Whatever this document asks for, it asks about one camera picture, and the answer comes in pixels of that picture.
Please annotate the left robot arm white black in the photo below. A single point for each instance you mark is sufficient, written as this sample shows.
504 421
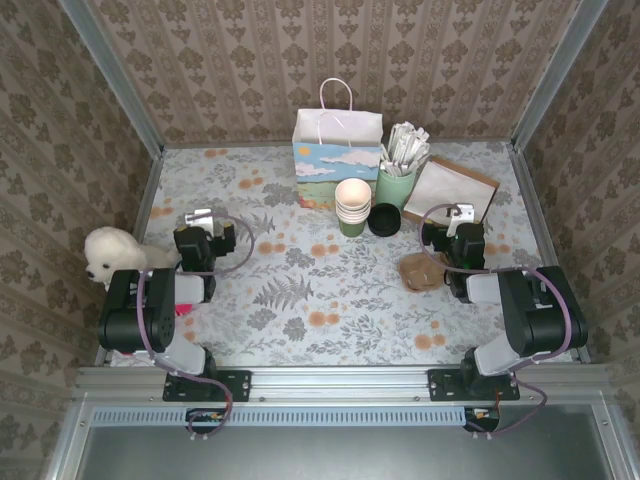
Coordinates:
135 320

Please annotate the pale green holder cup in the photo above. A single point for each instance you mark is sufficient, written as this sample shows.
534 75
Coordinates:
395 192

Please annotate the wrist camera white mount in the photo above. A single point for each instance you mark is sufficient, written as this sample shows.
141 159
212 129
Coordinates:
200 217
462 212

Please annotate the floral tablecloth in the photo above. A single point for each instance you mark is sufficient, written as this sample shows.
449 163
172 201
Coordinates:
350 325

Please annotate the brown cardboard napkin tray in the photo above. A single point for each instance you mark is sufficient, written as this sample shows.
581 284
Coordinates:
492 187

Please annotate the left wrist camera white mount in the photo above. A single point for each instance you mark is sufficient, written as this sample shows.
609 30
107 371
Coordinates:
200 217

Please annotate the white seal plush toy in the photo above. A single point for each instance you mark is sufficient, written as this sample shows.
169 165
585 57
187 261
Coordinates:
115 252

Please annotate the aluminium side rail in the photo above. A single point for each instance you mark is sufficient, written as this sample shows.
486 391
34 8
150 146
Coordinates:
154 172
533 200

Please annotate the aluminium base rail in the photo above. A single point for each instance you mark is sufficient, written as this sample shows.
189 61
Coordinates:
340 385

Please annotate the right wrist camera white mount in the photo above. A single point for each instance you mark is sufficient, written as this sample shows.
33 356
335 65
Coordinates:
462 212

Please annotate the stack of green paper cups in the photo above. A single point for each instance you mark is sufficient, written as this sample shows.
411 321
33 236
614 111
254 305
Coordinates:
352 200

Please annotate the stack of black cup lids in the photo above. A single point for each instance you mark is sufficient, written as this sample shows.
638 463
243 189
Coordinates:
384 220

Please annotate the bundle of paper-wrapped straws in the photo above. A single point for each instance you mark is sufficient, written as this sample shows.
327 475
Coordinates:
407 147

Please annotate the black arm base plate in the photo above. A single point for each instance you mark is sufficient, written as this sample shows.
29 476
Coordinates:
240 385
440 385

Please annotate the aluminium frame post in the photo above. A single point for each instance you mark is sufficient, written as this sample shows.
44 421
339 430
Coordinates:
117 75
555 75

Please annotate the black connector housing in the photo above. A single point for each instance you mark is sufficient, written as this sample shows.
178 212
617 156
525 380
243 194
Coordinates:
482 420
200 422

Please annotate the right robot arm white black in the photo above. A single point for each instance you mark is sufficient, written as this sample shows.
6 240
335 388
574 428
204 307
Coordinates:
540 320

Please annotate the grey metal sheet panel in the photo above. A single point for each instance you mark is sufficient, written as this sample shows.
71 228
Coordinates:
350 455

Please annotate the landscape print paper gift bag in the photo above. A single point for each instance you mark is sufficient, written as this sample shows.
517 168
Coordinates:
335 165

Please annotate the stack of white napkins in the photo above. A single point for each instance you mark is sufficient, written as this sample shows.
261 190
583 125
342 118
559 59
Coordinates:
450 190

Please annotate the pink striped sock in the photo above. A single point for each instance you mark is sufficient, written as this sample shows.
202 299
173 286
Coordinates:
184 309

